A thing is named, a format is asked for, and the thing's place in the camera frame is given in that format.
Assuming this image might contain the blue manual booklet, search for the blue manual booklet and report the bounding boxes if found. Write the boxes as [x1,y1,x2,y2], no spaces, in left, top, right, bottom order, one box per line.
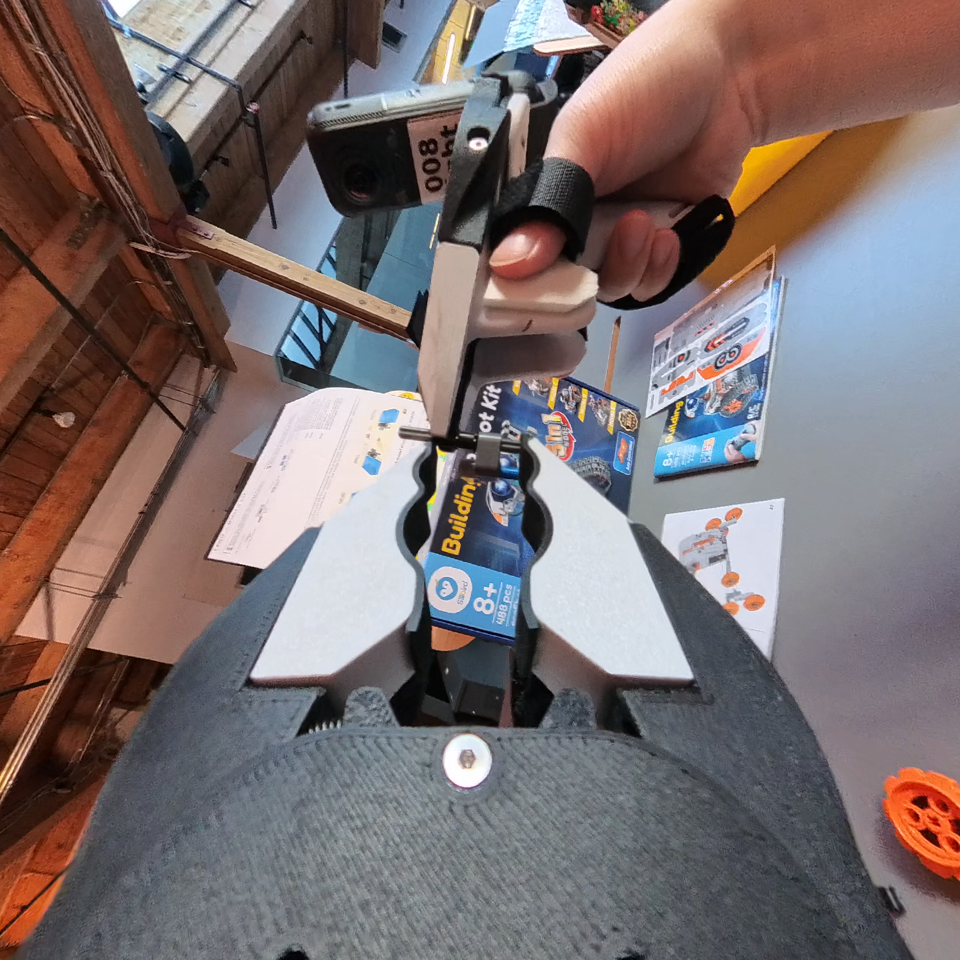
[651,277,788,480]

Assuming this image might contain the wooden post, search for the wooden post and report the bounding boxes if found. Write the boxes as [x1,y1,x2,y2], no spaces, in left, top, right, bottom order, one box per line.
[174,216,419,348]

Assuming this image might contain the open instruction booklet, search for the open instruction booklet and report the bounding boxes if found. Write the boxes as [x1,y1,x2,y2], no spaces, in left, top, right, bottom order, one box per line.
[659,498,787,663]

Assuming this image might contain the flower picture box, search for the flower picture box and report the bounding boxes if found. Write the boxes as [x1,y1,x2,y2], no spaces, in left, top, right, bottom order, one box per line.
[566,0,655,46]

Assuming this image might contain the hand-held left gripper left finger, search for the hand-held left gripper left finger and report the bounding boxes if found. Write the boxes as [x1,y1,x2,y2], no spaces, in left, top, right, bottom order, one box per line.
[247,441,426,689]

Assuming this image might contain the white printed sign board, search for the white printed sign board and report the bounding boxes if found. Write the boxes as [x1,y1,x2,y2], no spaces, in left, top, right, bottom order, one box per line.
[205,385,434,571]

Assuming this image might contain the black axle with grey connector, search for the black axle with grey connector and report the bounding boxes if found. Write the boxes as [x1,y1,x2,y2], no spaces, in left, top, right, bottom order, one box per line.
[398,425,531,476]

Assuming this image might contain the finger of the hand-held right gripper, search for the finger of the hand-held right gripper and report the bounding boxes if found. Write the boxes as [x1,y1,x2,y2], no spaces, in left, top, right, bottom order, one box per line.
[478,264,603,336]
[414,241,589,447]

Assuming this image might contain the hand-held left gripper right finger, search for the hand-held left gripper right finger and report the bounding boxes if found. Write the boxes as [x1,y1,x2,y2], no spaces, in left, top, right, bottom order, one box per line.
[519,437,696,689]

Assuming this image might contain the blue robot kit box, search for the blue robot kit box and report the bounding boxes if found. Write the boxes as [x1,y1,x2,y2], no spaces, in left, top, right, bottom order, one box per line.
[420,378,643,648]

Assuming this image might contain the grey desk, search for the grey desk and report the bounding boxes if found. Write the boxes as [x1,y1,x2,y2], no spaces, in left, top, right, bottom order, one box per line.
[577,105,960,960]

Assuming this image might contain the person's right forearm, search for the person's right forearm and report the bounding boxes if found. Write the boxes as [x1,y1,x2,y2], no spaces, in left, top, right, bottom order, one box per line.
[720,0,960,147]

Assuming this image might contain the person's right hand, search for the person's right hand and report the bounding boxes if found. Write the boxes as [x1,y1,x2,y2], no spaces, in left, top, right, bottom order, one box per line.
[489,3,768,300]

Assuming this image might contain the orange toy wheel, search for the orange toy wheel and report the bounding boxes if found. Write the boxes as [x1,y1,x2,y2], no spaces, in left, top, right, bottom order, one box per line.
[882,765,960,882]

